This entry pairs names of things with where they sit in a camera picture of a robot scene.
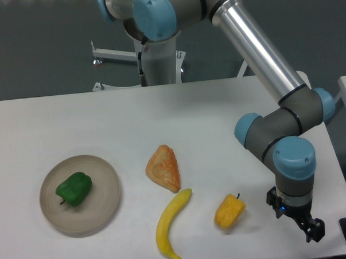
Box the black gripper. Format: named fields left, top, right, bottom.
left=266, top=187, right=325, bottom=243

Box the green toy bell pepper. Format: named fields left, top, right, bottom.
left=55, top=171, right=92, bottom=207

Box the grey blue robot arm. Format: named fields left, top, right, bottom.
left=96, top=0, right=335, bottom=241

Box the yellow toy bell pepper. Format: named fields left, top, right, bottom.
left=213, top=194, right=246, bottom=229

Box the beige round plate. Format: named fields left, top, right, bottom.
left=39, top=155, right=121, bottom=237

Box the yellow toy banana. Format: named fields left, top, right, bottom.
left=155, top=189, right=192, bottom=259

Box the orange toy bread wedge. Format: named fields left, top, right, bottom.
left=145, top=145, right=181, bottom=193

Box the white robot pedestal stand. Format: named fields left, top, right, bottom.
left=92, top=19, right=251, bottom=91

